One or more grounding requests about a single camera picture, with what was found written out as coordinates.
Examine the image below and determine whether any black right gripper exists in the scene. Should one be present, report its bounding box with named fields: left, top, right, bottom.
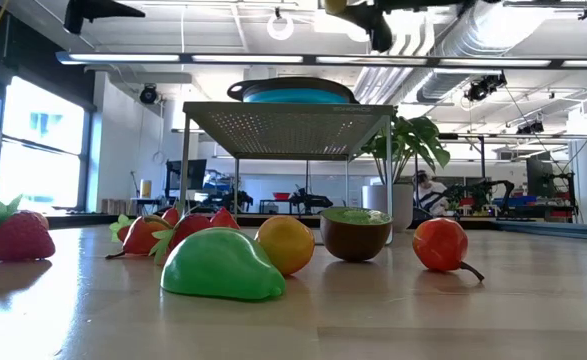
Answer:
left=345, top=0, right=474, bottom=54

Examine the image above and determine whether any blue collapsible colander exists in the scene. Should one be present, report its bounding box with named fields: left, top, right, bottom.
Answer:
left=226, top=76, right=359, bottom=105

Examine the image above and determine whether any artificial potted monstera plant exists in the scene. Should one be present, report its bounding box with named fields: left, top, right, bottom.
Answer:
left=360, top=115, right=452, bottom=235

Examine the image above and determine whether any red toy strawberry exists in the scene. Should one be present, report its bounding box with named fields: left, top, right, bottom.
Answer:
left=108, top=214, right=135, bottom=245
left=161, top=206, right=182, bottom=227
left=0, top=194, right=57, bottom=263
left=147, top=213, right=213, bottom=266

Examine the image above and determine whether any small red toy fruit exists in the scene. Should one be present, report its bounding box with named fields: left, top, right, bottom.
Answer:
left=209, top=207, right=241, bottom=231

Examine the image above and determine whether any black ceiling spotlight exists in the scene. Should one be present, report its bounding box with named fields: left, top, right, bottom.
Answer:
left=138, top=83, right=159, bottom=106

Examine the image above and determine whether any mint green perforated rack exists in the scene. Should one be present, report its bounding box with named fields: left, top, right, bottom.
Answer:
left=178, top=101, right=395, bottom=246

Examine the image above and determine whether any person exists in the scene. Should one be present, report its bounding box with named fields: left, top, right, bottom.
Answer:
left=412, top=169, right=449, bottom=217

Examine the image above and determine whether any black computer monitor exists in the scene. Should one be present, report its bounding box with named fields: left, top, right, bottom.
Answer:
left=165, top=158, right=208, bottom=192

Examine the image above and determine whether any wooden pallet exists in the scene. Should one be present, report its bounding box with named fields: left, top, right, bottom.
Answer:
left=100, top=198, right=133, bottom=215

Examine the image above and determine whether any black monitor desk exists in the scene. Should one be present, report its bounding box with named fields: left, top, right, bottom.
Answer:
left=130, top=196, right=174, bottom=216

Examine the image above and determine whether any toy kiwi half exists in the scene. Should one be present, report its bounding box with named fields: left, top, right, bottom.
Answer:
left=319, top=206, right=394, bottom=263

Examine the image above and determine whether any green toy pear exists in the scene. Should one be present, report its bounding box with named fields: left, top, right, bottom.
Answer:
left=160, top=227, right=288, bottom=302

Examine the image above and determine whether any white ring lamp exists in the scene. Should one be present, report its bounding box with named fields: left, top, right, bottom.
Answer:
left=266, top=13, right=295, bottom=42

